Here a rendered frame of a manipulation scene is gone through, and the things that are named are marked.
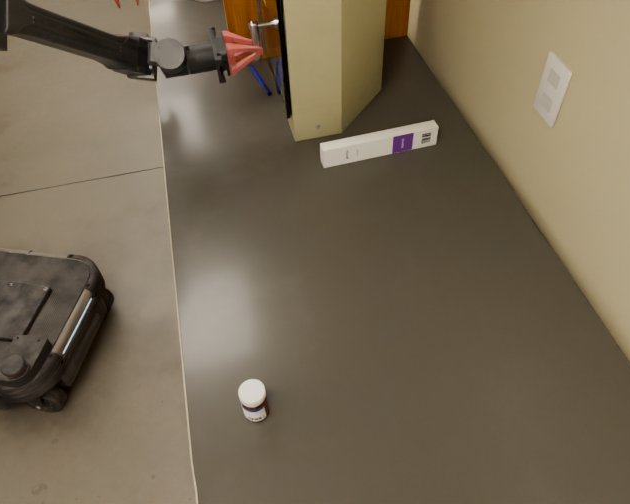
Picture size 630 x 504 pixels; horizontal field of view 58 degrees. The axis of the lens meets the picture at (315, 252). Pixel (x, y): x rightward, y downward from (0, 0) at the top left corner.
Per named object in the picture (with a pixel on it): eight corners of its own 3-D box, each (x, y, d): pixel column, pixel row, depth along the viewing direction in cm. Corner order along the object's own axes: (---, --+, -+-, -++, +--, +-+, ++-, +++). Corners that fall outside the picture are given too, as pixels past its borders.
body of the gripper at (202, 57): (216, 24, 115) (180, 30, 114) (224, 57, 110) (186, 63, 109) (221, 51, 121) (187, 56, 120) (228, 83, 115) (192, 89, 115)
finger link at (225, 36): (257, 23, 115) (211, 31, 114) (264, 46, 111) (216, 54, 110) (260, 51, 121) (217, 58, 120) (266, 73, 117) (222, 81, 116)
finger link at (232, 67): (256, 21, 115) (211, 28, 114) (263, 43, 112) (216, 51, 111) (260, 48, 121) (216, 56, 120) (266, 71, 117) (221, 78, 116)
